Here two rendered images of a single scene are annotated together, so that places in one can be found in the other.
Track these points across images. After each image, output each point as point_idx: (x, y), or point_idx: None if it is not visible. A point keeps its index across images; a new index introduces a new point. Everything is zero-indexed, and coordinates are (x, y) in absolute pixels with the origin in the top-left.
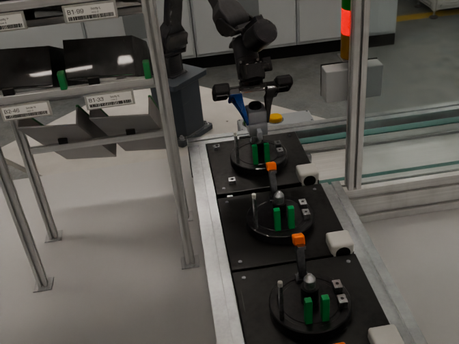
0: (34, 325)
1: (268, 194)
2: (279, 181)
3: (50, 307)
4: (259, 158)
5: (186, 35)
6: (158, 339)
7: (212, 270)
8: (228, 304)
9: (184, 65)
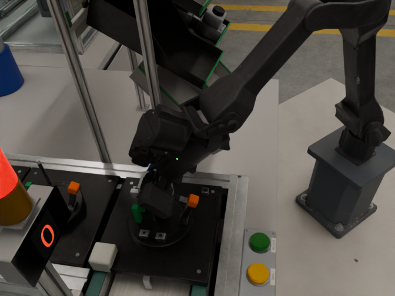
0: (111, 105)
1: (97, 213)
2: (111, 228)
3: (121, 110)
4: (150, 215)
5: (354, 124)
6: (57, 152)
7: (46, 160)
8: (10, 162)
9: (381, 165)
